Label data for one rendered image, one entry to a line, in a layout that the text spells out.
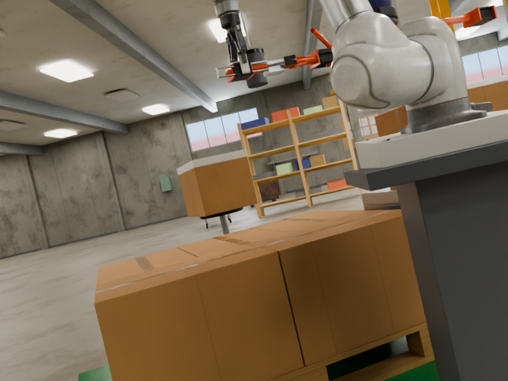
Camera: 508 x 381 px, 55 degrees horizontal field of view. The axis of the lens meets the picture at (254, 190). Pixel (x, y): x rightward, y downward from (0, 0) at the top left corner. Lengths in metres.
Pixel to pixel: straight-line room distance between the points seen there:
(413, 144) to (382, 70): 0.20
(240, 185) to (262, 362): 1.97
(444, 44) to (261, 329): 1.01
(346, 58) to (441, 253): 0.52
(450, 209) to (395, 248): 0.61
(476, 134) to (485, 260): 0.30
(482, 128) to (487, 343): 0.51
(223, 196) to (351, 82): 2.39
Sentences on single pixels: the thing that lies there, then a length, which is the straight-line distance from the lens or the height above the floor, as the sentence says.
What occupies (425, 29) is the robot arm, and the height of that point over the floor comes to 1.05.
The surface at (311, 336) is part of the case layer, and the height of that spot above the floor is 0.23.
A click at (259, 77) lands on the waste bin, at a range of 9.61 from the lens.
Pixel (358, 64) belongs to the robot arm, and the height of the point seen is 0.98.
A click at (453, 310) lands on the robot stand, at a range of 1.29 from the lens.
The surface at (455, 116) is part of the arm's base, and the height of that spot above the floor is 0.83.
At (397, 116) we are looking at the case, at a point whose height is 0.92.
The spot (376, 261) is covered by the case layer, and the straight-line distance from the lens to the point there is 1.79.
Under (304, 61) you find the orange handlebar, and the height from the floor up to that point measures 1.19.
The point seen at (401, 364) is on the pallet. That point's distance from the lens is 1.93.
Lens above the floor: 0.79
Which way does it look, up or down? 1 degrees down
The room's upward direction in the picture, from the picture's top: 13 degrees counter-clockwise
